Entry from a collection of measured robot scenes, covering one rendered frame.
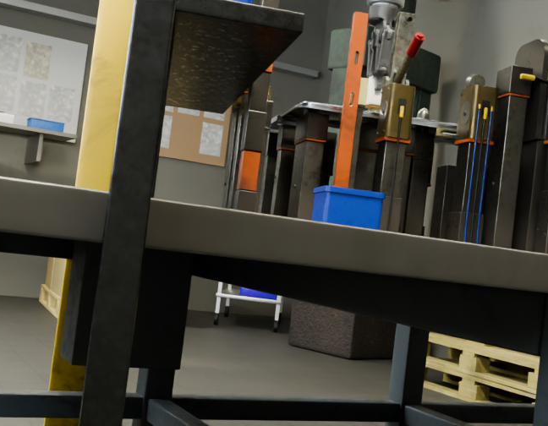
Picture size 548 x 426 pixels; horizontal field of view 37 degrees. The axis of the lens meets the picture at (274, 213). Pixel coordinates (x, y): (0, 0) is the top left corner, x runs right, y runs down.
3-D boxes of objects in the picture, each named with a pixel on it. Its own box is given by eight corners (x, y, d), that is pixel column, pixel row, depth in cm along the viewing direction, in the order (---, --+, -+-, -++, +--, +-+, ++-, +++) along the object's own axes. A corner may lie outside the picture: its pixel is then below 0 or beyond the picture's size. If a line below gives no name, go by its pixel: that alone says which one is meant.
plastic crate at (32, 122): (59, 135, 673) (60, 124, 674) (64, 133, 657) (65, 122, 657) (24, 129, 661) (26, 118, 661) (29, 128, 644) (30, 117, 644)
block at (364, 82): (345, 243, 180) (364, 80, 181) (349, 244, 177) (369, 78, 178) (330, 242, 179) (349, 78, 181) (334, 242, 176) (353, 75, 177)
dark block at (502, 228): (496, 262, 179) (517, 73, 181) (512, 264, 172) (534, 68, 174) (475, 259, 178) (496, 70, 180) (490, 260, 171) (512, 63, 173)
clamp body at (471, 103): (467, 260, 181) (485, 95, 183) (489, 262, 170) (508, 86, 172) (439, 257, 180) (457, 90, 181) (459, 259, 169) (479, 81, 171)
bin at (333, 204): (364, 243, 151) (369, 195, 152) (380, 244, 142) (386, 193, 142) (306, 237, 149) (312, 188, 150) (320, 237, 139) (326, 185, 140)
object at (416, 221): (413, 253, 197) (427, 135, 198) (421, 253, 192) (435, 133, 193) (394, 250, 196) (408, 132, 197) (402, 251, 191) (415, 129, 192)
